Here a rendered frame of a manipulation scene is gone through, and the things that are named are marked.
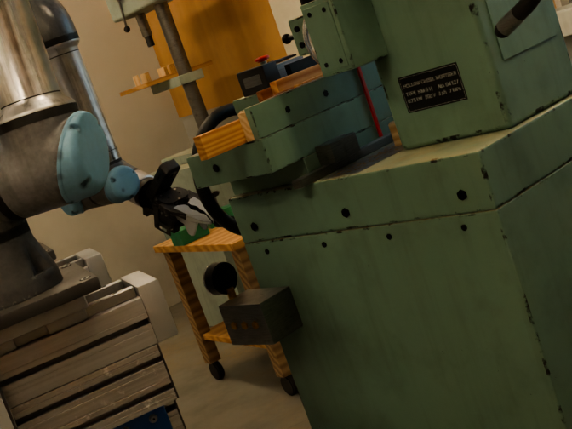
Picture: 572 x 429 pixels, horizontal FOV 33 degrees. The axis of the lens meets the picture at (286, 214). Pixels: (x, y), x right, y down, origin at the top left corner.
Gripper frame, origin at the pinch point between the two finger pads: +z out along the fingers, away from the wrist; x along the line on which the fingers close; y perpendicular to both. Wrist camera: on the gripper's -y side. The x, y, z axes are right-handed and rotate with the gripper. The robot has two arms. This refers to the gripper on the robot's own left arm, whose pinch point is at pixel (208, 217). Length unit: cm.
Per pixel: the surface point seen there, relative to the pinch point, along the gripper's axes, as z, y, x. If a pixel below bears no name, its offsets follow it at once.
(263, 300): 33.6, -5.7, 18.2
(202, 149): 27, -36, 25
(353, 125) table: 33.2, -31.6, -5.5
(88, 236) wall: -199, 147, -106
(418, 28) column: 48, -55, -1
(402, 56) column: 46, -50, -1
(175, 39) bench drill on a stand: -159, 43, -132
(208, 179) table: 19.0, -24.2, 17.0
